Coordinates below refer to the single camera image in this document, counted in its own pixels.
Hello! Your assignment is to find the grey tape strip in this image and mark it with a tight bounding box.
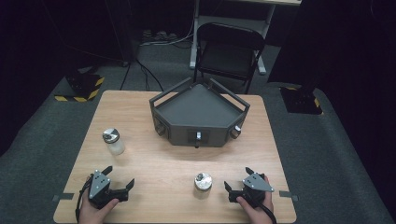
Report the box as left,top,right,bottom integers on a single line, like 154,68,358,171
278,189,300,203
51,192,75,203

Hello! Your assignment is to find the black base with yellow stripes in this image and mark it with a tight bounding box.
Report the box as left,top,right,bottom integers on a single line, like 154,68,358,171
279,85,323,116
54,73,106,104

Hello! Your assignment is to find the clear jar with metal lid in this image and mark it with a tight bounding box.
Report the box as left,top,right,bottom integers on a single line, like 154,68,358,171
102,127,126,157

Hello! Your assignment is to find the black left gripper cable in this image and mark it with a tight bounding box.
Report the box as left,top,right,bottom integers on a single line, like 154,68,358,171
75,175,94,224

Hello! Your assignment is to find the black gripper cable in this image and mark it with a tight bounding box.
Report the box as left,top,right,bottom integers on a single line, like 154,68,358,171
257,202,277,224
75,175,94,224

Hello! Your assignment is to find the black floor cable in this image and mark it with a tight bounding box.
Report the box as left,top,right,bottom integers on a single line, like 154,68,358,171
120,58,164,92

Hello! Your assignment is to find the person's left hand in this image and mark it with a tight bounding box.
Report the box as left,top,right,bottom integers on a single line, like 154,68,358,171
78,198,120,224

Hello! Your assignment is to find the black metal stand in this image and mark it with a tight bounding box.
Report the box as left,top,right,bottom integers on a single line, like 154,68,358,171
104,0,139,68

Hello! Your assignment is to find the tape-wrapped jar with metal lid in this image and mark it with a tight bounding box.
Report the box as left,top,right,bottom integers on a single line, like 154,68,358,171
193,172,214,200

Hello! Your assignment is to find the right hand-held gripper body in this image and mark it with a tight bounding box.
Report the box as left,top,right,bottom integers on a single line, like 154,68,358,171
228,172,276,208

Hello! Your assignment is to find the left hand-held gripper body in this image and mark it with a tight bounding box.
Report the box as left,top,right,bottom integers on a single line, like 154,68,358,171
88,169,130,210

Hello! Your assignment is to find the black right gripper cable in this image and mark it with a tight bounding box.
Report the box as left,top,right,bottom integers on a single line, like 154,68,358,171
257,202,277,224

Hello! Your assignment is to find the power strip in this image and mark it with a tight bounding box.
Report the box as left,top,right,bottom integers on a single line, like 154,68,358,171
141,29,179,45

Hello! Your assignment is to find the black folding chair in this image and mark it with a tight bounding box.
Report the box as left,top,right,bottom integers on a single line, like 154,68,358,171
193,21,266,94

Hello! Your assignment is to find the person's right hand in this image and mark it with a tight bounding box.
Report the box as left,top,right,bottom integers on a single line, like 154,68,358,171
235,175,276,224

